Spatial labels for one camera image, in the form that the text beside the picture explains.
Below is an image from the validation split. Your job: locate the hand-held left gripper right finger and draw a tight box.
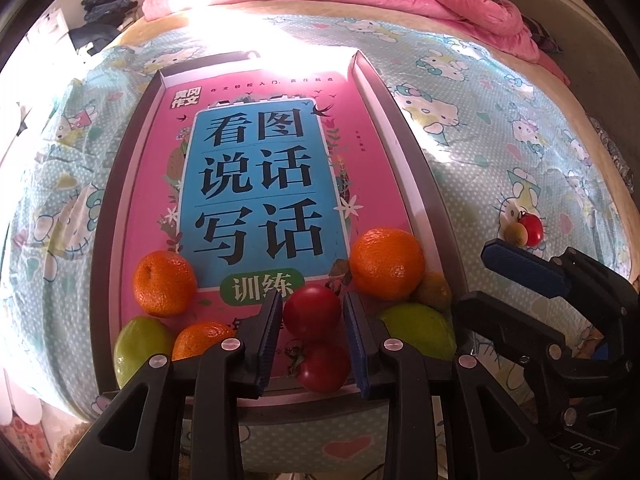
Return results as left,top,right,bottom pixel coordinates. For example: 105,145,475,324
342,292,561,480

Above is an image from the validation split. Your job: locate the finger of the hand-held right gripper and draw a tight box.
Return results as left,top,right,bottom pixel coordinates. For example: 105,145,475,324
481,240,639,312
452,291,592,442

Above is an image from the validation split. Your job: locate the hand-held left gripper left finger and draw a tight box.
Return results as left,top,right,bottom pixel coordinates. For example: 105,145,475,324
65,290,285,480

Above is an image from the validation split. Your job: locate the red tomato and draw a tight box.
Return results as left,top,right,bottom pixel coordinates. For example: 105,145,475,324
520,214,545,247
282,284,342,343
295,342,352,393

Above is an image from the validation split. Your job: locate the orange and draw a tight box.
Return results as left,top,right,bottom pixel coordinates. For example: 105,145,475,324
132,251,198,318
349,227,426,301
172,322,236,363

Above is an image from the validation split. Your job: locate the large green apple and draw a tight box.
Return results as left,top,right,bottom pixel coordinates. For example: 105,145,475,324
377,302,458,361

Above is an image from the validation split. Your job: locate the brown-green kiwi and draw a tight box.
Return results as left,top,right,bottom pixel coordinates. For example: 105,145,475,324
415,271,453,311

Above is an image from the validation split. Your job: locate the small green apple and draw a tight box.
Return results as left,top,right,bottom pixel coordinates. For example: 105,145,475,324
114,316,176,391

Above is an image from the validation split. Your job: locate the dark grey tray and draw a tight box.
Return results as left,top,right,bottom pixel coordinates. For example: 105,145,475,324
87,50,473,418

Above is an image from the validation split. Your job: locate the blue cartoon cat printed blanket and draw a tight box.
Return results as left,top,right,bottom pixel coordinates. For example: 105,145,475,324
0,15,631,461

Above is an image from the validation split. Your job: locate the dark patterned pillow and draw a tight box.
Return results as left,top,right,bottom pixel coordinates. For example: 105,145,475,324
587,115,636,191

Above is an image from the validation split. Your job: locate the pink book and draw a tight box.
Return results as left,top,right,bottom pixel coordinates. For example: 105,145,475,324
120,80,416,386

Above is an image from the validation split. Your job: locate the beige fluffy rug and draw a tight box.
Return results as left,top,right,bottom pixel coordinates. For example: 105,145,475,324
50,420,96,466

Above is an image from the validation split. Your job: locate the dark striped pillow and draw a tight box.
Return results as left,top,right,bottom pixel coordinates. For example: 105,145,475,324
525,15,566,58

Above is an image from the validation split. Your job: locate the crumpled pink duvet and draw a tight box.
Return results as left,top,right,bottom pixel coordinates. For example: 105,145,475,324
360,0,571,86

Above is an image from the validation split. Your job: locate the pile of folded clothes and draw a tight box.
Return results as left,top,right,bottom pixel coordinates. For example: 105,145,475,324
67,0,138,53

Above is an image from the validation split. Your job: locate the white dresser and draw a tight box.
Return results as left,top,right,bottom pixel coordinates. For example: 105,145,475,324
25,7,76,61

